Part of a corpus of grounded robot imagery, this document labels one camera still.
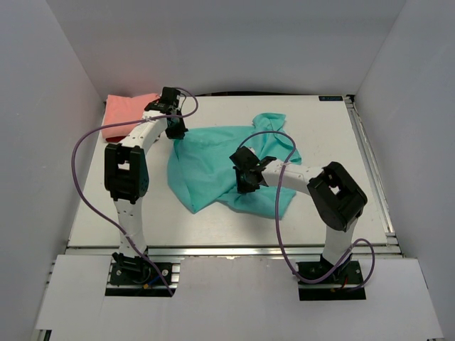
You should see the teal t-shirt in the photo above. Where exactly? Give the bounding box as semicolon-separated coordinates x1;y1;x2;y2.
167;113;302;218

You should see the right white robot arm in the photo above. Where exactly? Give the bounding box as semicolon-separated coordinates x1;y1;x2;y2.
230;146;368;267

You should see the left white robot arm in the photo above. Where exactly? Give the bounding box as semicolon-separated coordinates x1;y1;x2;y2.
105;87;187;259

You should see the folded pink t-shirt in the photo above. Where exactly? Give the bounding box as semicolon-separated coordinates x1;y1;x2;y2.
101;93;160;140

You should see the folded red t-shirt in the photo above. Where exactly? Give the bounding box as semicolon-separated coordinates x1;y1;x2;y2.
105;136;125;144

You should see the black strip behind table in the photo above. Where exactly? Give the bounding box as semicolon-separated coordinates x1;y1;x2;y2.
196;91;343;99

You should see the aluminium front rail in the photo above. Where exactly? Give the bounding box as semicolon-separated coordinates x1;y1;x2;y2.
65;239;402;257

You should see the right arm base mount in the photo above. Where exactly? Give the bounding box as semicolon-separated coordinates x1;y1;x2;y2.
294;259;367;302

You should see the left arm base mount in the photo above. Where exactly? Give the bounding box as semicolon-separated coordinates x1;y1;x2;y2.
105;252;176;298

